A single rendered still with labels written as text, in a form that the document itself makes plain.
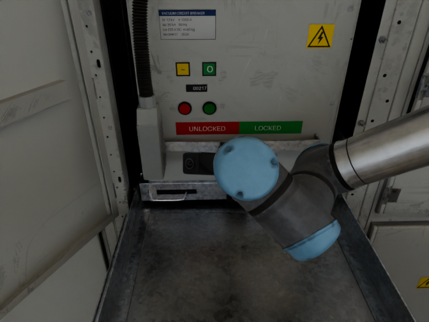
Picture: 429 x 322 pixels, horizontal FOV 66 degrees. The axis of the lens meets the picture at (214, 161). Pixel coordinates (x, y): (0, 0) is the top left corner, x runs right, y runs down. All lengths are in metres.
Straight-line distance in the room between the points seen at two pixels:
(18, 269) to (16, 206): 0.14
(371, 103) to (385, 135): 0.30
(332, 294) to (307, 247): 0.29
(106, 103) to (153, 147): 0.15
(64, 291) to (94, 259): 0.19
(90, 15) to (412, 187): 0.88
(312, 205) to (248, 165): 0.12
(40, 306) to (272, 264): 0.82
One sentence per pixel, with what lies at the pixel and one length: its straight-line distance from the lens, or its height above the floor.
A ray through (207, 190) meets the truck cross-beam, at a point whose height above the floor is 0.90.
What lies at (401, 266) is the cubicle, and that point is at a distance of 1.24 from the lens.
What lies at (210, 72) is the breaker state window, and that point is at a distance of 0.79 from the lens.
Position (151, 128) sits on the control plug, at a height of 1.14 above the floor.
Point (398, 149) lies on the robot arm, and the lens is 0.56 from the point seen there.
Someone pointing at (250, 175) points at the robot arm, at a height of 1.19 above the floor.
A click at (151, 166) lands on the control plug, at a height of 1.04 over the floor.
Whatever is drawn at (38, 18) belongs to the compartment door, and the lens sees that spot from 0.74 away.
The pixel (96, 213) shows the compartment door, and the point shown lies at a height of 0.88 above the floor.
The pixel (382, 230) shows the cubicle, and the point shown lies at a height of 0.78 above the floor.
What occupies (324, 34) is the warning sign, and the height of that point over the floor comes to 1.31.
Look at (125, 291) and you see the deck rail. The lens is 0.78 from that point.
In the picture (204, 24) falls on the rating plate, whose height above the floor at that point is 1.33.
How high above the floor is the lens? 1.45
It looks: 32 degrees down
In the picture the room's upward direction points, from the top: straight up
